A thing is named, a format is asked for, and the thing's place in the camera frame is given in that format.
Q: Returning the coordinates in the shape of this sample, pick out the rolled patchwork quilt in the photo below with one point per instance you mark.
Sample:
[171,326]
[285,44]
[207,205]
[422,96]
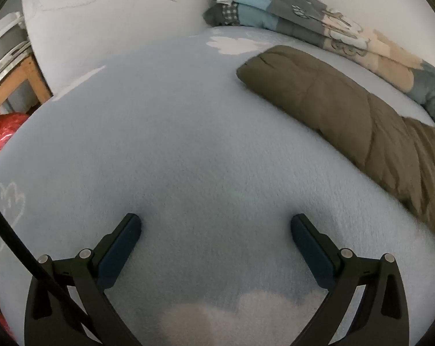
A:
[275,10]

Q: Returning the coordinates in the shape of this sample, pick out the grey storage container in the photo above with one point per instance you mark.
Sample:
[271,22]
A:
[8,39]

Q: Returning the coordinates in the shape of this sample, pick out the light blue cloud-print blanket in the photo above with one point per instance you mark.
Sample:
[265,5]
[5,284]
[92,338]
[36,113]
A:
[188,151]

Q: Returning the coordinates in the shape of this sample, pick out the wooden shelf frame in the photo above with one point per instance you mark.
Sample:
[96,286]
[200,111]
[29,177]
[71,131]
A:
[30,75]

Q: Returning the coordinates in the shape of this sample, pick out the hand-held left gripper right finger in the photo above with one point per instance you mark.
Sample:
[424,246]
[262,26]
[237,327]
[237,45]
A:
[313,252]

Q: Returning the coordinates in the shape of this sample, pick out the olive quilted jacket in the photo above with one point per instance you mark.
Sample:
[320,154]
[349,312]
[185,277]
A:
[329,93]

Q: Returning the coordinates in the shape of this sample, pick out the red plastic bag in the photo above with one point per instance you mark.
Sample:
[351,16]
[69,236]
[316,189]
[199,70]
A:
[8,126]

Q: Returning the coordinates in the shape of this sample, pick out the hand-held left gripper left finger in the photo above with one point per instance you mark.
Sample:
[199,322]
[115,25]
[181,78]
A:
[118,252]

